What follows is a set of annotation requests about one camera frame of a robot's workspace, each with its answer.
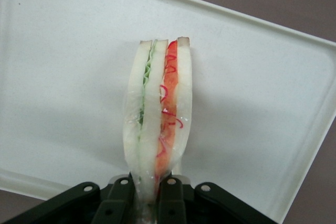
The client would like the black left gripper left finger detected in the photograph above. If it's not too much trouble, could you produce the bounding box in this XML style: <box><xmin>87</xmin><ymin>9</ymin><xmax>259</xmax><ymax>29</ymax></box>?
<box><xmin>0</xmin><ymin>175</ymin><xmax>138</xmax><ymax>224</ymax></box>

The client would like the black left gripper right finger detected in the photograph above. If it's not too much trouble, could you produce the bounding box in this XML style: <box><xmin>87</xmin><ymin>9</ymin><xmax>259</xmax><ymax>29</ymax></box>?
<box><xmin>156</xmin><ymin>175</ymin><xmax>279</xmax><ymax>224</ymax></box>

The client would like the beige plastic tray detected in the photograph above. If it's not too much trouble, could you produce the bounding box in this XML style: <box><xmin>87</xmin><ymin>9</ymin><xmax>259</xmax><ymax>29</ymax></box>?
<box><xmin>0</xmin><ymin>0</ymin><xmax>336</xmax><ymax>224</ymax></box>

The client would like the triangle sandwich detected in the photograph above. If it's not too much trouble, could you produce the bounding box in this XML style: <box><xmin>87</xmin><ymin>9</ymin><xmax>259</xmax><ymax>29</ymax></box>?
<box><xmin>122</xmin><ymin>36</ymin><xmax>194</xmax><ymax>224</ymax></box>

